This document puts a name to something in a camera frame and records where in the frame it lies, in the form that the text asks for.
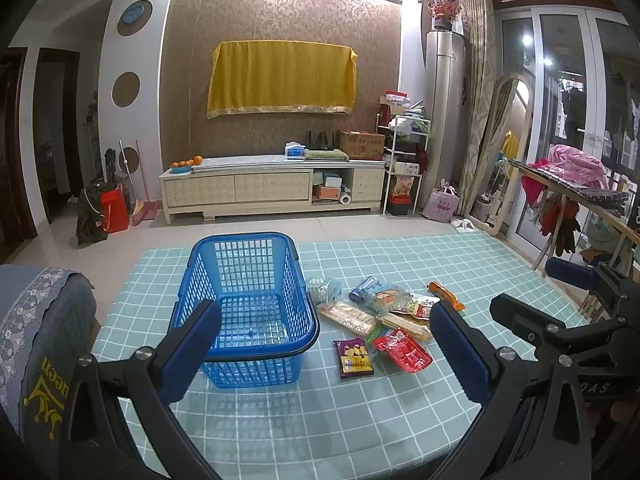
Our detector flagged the patterned curtain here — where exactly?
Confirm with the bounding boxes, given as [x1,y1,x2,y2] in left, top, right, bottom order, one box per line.
[458,0,497,214]

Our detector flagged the orange sausage stick packet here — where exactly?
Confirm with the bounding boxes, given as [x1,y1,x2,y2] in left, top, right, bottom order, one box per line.
[427,281,465,311]

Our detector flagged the clear candy bag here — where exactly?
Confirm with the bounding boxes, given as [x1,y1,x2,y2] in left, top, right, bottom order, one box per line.
[306,278,342,307]

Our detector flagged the clothes drying rack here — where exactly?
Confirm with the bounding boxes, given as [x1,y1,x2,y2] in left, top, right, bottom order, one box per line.
[506,158,639,270]

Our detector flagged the red paper bag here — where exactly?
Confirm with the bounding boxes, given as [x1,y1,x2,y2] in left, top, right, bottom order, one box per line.
[101,184,129,234]

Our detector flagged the cream TV cabinet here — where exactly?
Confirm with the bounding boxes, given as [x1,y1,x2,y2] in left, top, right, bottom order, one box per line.
[160,155,385,223]

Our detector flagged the standing air conditioner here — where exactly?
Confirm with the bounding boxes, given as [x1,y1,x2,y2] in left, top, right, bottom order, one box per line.
[419,29,465,208]

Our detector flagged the blue tissue box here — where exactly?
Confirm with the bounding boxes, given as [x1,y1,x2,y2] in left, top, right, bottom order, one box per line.
[284,142,306,160]

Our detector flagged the blue plastic basket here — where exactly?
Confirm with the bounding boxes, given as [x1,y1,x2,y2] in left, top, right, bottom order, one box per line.
[170,232,320,389]

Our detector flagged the plate of oranges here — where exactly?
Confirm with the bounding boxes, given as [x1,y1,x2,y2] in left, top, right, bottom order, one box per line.
[170,155,203,174]

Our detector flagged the pink tote bag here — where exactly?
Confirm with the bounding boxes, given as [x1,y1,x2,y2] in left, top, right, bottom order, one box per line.
[422,180,460,222]

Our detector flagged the white metal shelf rack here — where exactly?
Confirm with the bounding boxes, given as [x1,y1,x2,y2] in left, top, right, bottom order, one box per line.
[375,90,431,214]

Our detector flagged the red flower vase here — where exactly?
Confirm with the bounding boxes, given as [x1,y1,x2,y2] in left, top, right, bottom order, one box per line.
[427,0,461,32]

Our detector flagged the teal checkered tablecloth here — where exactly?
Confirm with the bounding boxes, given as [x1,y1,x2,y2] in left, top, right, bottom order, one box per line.
[92,231,591,480]

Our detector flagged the green folded cloth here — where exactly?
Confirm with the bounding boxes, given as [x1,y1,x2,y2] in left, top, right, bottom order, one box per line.
[304,148,349,162]

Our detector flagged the blue squirrel snack bag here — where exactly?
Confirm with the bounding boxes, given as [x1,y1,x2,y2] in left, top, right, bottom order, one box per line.
[362,284,419,315]

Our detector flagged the grey chair with cover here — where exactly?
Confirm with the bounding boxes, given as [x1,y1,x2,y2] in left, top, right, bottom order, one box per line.
[1,264,96,474]

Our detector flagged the arched floor mirror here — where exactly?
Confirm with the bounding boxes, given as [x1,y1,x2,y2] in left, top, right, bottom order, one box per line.
[464,73,535,236]

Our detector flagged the black bag on floor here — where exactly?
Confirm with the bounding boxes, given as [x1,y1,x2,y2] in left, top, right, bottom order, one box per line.
[76,181,116,246]

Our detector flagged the white slippers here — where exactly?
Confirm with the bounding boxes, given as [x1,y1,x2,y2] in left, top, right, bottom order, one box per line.
[450,218,476,233]

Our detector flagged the yellow cloth over TV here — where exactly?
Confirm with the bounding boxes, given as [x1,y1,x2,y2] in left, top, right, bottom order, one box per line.
[206,40,358,119]

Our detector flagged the purple yellow chip bag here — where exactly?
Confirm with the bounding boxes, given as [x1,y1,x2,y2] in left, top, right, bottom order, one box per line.
[333,338,374,379]

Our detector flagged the red snack packet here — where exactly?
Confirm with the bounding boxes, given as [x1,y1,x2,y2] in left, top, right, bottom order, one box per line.
[372,330,433,374]

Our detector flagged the purple Doublemint gum box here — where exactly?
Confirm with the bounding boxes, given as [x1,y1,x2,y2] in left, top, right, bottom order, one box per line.
[348,276,380,304]

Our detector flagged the broom and dustpan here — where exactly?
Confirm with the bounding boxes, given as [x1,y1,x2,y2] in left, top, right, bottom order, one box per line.
[118,141,157,226]

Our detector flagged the large red silver snack bag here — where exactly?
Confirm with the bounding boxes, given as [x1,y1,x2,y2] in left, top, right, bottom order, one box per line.
[409,292,440,321]

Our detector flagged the cardboard box on cabinet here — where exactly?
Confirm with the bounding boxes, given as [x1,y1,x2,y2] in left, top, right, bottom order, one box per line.
[340,130,385,160]

